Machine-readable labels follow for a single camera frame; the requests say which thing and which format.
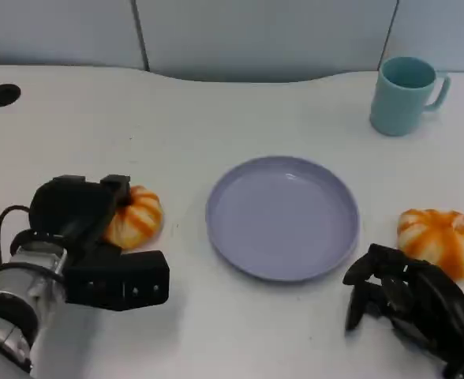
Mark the lilac plate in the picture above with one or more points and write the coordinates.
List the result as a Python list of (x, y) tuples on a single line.
[(281, 219)]

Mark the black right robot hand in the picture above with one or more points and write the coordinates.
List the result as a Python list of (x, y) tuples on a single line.
[(425, 300)]

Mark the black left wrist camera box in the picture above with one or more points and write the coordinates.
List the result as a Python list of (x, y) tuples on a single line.
[(117, 282)]

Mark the grey partition panel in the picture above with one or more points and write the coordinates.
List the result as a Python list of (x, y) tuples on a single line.
[(267, 35), (58, 31), (441, 27)]

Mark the pale green mug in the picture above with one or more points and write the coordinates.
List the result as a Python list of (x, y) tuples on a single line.
[(399, 100)]

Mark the orange and white bread roll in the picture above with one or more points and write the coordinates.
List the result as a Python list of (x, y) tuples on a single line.
[(441, 237), (139, 221)]

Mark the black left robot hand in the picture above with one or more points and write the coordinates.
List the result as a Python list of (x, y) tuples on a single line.
[(70, 209)]

